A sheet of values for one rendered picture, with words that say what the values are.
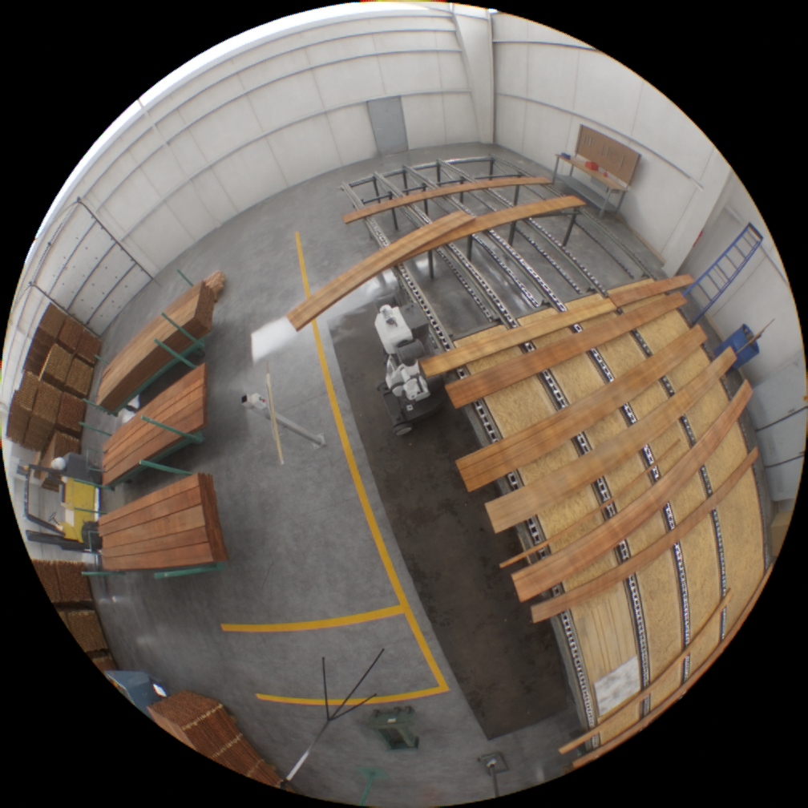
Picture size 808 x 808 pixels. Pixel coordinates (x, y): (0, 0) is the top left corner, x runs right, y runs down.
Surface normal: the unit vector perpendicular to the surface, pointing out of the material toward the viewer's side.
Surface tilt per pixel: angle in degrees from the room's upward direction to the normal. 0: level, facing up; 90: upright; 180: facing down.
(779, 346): 88
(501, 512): 0
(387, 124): 90
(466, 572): 0
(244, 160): 86
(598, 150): 90
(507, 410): 0
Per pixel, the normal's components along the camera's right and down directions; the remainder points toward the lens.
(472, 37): 0.35, 0.86
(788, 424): -0.93, 0.37
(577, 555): -0.13, -0.35
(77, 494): 0.98, -0.18
